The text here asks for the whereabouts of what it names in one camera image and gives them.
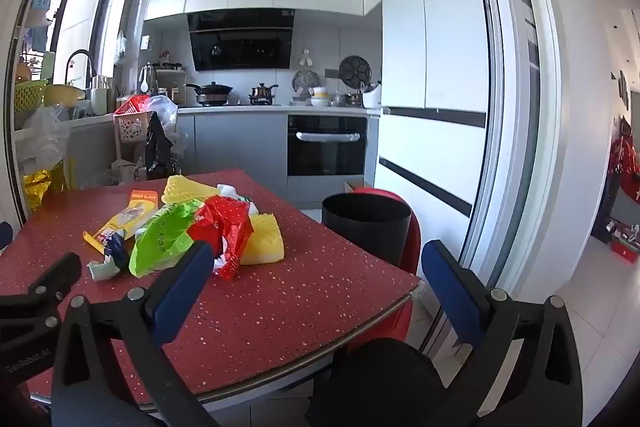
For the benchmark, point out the clear plastic bag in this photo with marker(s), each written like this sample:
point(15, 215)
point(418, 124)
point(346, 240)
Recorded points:
point(47, 132)
point(165, 106)

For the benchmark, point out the green plastic bag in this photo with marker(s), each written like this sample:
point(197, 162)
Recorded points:
point(160, 243)

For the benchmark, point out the black wok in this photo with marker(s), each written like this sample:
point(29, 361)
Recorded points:
point(212, 93)

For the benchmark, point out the white refrigerator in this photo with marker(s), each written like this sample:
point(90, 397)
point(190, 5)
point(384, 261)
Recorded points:
point(450, 57)

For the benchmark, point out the black range hood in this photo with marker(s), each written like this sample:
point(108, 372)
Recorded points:
point(240, 42)

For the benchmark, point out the yellow bowl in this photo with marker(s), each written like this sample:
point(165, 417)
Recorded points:
point(62, 93)

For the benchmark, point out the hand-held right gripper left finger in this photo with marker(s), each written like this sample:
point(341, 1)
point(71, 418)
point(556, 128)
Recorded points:
point(180, 292)

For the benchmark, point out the red bin with black liner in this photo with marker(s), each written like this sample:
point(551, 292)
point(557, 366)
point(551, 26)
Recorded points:
point(365, 227)

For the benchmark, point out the black kitchen faucet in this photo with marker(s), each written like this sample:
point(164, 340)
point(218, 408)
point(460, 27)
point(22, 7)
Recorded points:
point(82, 54)

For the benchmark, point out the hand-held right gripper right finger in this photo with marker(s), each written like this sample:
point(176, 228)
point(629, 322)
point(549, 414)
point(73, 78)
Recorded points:
point(450, 294)

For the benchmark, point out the gold foil bag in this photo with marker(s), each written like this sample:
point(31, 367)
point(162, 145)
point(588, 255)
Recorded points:
point(40, 184)

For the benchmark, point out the white blue carton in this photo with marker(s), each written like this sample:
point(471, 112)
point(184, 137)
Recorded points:
point(102, 270)

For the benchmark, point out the yellow mesh sponge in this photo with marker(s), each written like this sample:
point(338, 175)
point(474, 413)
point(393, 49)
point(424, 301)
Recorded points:
point(182, 189)

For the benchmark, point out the red white plastic bag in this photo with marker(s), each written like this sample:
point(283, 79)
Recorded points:
point(132, 105)

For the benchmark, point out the round grey strainer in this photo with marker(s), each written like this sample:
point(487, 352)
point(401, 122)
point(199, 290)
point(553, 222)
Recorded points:
point(305, 82)

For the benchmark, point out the cardboard box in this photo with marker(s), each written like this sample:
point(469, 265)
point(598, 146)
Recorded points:
point(356, 187)

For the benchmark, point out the white wrapper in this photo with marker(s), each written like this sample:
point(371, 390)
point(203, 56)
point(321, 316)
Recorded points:
point(231, 192)

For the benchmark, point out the beige storage rack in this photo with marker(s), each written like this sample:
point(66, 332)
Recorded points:
point(130, 129)

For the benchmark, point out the stack of bowls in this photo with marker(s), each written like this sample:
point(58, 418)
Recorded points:
point(320, 98)

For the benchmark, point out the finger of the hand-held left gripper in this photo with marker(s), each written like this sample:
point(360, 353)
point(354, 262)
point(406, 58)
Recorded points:
point(4, 235)
point(47, 279)

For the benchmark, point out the steel cooking pot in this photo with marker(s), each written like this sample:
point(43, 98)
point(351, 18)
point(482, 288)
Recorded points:
point(262, 94)

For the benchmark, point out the kitchen window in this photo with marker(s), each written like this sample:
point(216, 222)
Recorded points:
point(80, 2)

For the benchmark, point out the black built-in oven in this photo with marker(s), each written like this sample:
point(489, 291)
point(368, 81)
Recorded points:
point(325, 147)

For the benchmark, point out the red hanging garment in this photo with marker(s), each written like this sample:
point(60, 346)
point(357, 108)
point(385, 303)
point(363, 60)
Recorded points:
point(622, 167)

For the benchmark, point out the round black wall trivet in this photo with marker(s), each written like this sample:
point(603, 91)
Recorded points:
point(355, 71)

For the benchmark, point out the grey lower cabinet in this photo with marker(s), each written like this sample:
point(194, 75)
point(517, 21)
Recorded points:
point(235, 142)

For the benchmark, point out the yellow snack package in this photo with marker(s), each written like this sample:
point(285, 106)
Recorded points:
point(127, 217)

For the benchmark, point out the white sliding door frame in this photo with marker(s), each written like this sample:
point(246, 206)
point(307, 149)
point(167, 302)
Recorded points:
point(520, 82)

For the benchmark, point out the black plastic bag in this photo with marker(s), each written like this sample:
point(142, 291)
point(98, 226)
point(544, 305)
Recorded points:
point(159, 152)

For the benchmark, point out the yellow plastic basket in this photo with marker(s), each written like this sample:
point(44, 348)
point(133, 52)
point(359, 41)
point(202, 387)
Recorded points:
point(27, 97)

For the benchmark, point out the yellow sponge block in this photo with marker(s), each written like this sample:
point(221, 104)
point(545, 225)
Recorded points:
point(265, 243)

